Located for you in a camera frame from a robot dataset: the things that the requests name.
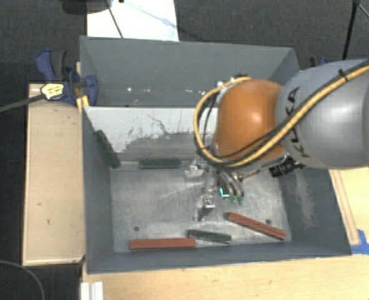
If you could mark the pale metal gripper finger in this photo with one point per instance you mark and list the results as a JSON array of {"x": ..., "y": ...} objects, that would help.
[
  {"x": 193, "y": 172},
  {"x": 208, "y": 202}
]

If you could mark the dark green flat block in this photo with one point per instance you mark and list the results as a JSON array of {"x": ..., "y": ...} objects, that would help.
[
  {"x": 209, "y": 236},
  {"x": 107, "y": 150},
  {"x": 159, "y": 163}
]

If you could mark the grey metal bin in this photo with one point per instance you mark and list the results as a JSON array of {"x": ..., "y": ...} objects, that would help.
[{"x": 159, "y": 195}]

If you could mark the red-brown flat block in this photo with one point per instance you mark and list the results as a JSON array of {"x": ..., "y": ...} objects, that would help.
[
  {"x": 162, "y": 244},
  {"x": 256, "y": 226}
]

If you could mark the pale wood flat board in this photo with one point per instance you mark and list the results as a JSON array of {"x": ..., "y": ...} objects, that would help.
[{"x": 53, "y": 173}]

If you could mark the black cylinder on white bracket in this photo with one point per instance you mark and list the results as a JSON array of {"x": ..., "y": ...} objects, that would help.
[{"x": 284, "y": 167}]

